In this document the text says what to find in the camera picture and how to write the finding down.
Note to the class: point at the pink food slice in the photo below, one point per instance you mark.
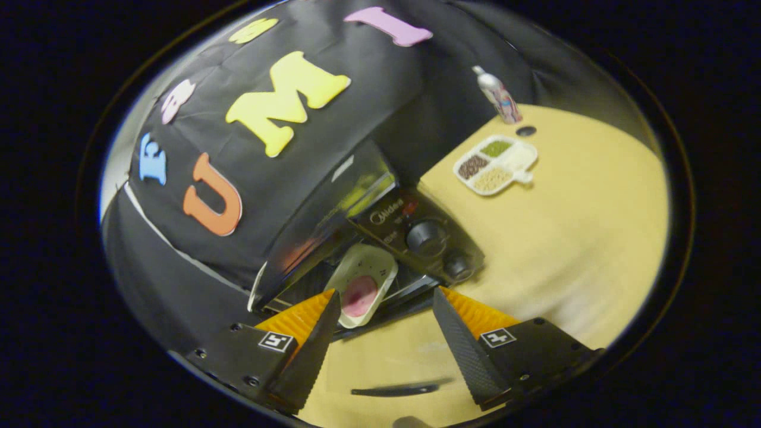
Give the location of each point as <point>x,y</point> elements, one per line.
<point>359,296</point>

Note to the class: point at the black backdrop cloth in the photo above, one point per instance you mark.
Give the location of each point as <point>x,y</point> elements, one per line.
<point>368,89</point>

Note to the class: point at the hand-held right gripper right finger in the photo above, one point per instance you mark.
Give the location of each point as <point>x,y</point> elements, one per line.
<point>467,356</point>

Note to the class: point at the silver spray bottle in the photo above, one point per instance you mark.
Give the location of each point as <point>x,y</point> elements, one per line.
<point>498,95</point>

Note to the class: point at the white divided bean tray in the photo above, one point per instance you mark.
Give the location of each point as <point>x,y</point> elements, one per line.
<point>496,166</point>

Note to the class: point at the cream food plate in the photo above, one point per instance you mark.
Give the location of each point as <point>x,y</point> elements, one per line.
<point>365,261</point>

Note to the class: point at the small black round cap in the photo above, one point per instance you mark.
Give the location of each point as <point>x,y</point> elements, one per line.
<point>526,131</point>

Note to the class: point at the black electric oven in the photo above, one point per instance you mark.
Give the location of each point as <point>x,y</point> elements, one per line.
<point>416,238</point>

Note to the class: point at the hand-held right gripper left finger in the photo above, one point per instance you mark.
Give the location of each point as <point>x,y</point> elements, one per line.
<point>309,362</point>

